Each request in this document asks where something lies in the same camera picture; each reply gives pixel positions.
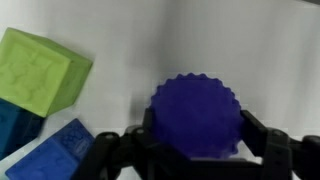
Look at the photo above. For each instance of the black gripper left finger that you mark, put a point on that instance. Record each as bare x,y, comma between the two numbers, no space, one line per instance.
137,148

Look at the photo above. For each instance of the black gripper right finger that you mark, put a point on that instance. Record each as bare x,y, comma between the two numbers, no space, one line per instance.
282,156

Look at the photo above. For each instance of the purple ridged toy ball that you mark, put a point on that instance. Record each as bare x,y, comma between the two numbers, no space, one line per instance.
198,116

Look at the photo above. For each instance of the royal blue toy block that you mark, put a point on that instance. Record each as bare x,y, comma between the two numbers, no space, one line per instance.
57,157

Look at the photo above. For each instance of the dark teal toy block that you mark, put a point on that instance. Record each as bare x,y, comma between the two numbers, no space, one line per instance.
17,127

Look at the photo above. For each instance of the lime green toy cube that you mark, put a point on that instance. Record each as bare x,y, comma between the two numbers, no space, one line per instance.
38,74

